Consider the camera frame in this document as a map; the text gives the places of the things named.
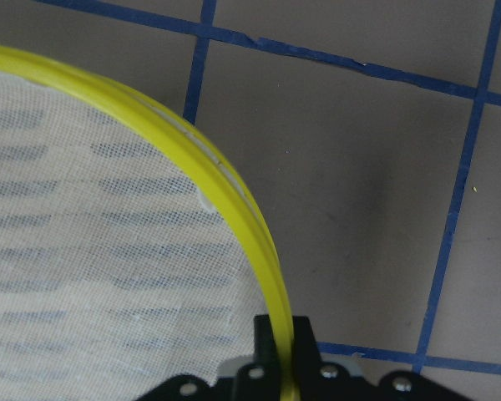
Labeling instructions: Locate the yellow steamer layer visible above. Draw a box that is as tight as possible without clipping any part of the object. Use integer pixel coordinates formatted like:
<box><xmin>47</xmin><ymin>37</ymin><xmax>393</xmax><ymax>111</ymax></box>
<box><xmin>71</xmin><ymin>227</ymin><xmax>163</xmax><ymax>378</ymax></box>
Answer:
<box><xmin>0</xmin><ymin>46</ymin><xmax>297</xmax><ymax>400</ymax></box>

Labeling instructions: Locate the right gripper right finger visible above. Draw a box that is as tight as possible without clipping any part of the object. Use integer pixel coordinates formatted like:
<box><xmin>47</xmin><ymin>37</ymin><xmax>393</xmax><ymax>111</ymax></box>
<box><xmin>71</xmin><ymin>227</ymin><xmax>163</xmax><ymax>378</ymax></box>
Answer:
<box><xmin>292</xmin><ymin>316</ymin><xmax>322</xmax><ymax>372</ymax></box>

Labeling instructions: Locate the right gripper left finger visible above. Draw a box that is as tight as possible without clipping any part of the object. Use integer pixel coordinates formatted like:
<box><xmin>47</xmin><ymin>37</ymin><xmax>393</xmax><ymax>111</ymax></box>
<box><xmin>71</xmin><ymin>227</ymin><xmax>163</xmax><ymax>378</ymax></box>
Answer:
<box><xmin>253</xmin><ymin>314</ymin><xmax>280</xmax><ymax>366</ymax></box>

